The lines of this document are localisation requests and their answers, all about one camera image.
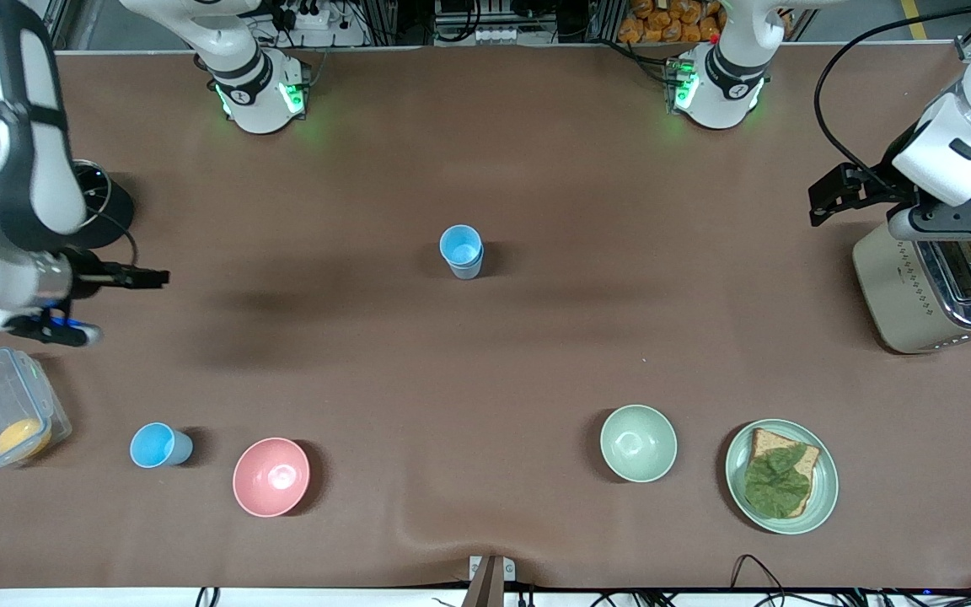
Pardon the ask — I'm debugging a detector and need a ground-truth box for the beige and chrome toaster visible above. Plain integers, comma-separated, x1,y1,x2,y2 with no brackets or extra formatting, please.
853,221,971,355

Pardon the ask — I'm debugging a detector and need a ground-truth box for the yellow round fruit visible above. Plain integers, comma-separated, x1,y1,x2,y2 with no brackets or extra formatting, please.
0,419,53,460

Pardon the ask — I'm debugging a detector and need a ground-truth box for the pink bowl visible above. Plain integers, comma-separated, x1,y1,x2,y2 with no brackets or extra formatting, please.
233,437,311,518

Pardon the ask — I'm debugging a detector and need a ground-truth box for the brown bread slice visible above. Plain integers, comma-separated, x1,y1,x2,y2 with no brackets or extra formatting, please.
747,428,822,518

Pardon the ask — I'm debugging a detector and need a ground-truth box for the green lettuce leaf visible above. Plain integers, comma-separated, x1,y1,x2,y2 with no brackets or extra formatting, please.
743,445,813,518

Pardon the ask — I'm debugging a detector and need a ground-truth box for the pale green plate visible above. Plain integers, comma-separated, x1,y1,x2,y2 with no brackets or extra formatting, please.
725,419,840,535

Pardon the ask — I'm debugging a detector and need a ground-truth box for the white power strip with plugs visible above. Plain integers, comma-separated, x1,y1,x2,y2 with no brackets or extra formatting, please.
276,0,366,45

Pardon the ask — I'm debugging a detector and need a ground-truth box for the pale green bowl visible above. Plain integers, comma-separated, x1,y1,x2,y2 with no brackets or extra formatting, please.
600,405,679,484

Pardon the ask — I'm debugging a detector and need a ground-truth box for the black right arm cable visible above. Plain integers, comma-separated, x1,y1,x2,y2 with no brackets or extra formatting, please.
85,209,139,269

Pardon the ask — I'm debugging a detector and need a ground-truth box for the looped black cable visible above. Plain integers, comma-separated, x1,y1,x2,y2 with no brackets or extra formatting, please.
730,554,791,603

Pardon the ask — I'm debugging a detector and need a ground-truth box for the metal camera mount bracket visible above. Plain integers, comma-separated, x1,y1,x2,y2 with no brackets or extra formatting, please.
469,555,517,607

